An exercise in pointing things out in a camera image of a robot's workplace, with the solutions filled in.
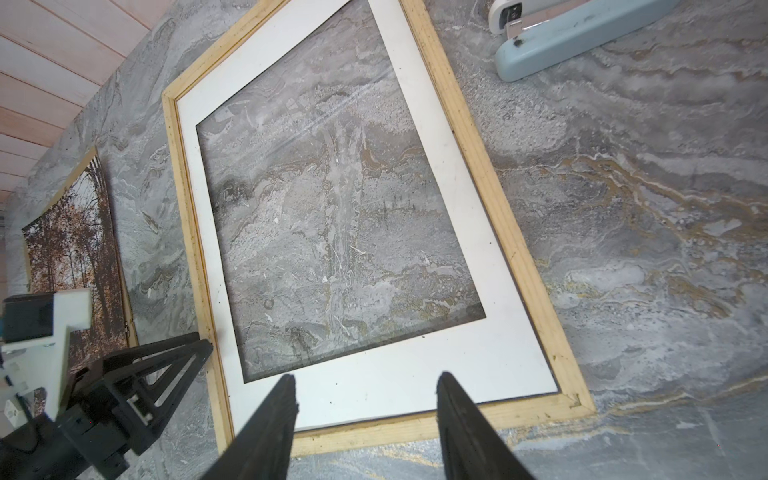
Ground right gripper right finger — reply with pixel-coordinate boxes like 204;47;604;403
437;372;534;480

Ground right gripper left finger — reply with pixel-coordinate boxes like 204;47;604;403
202;374;299;480

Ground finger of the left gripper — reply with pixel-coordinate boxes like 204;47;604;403
119;339;213;454
89;332;201;384

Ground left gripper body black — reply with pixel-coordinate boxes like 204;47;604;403
1;365;156;479

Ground white photo mat board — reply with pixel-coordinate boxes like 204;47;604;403
176;0;560;434

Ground light wooden picture frame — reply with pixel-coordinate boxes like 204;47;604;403
161;0;598;458

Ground autumn forest photo print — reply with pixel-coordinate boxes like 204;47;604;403
22;157;130;373

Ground small white grey device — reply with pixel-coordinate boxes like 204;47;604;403
488;0;678;82

